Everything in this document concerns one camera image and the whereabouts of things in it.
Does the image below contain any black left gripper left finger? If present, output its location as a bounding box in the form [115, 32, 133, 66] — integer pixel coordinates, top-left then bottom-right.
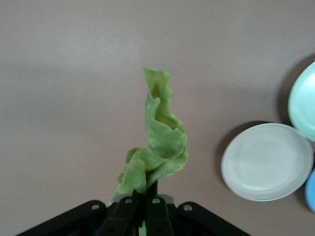
[98, 188, 146, 236]

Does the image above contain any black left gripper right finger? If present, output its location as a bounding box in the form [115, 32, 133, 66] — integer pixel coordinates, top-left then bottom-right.
[144, 180, 174, 236]

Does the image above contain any green lettuce leaf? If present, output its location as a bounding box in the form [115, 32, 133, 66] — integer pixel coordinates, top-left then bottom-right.
[108, 66, 189, 236]

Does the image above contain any beige plate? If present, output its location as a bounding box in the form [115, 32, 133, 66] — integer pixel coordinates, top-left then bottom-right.
[220, 123, 315, 202]

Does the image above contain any blue plate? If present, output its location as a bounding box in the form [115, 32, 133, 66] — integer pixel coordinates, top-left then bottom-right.
[304, 169, 315, 213]

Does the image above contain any mint green plate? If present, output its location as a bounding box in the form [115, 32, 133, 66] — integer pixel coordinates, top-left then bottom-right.
[288, 60, 315, 143]

